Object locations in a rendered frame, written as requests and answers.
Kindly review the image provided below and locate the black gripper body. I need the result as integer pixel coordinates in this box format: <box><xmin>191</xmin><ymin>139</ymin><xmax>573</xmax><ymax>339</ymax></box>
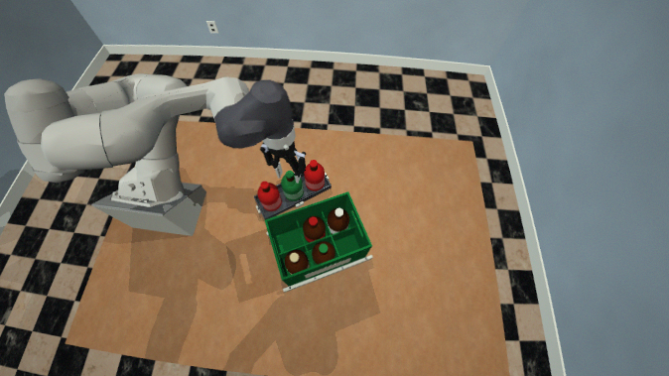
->
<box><xmin>268</xmin><ymin>141</ymin><xmax>297</xmax><ymax>159</ymax></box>

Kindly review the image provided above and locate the brown bottle with red cap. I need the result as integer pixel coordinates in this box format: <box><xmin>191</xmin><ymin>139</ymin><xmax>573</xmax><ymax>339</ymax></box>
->
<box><xmin>303</xmin><ymin>216</ymin><xmax>326</xmax><ymax>242</ymax></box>

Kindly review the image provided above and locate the red bottle with pink label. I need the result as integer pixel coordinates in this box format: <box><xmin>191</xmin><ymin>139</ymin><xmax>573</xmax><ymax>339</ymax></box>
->
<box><xmin>257</xmin><ymin>182</ymin><xmax>282</xmax><ymax>211</ymax></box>
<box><xmin>304</xmin><ymin>160</ymin><xmax>325</xmax><ymax>191</ymax></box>

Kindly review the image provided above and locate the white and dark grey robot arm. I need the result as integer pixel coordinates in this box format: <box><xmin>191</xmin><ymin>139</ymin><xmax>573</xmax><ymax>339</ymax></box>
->
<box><xmin>4</xmin><ymin>73</ymin><xmax>296</xmax><ymax>207</ymax></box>

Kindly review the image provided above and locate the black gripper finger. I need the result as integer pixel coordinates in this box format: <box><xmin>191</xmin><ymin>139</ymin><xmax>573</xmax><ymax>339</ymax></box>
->
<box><xmin>283</xmin><ymin>151</ymin><xmax>306</xmax><ymax>183</ymax></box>
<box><xmin>260</xmin><ymin>143</ymin><xmax>283</xmax><ymax>179</ymax></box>

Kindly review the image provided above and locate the brown bottle with green cap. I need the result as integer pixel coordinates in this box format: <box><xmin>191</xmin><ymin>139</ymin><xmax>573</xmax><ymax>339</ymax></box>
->
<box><xmin>312</xmin><ymin>241</ymin><xmax>335</xmax><ymax>265</ymax></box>

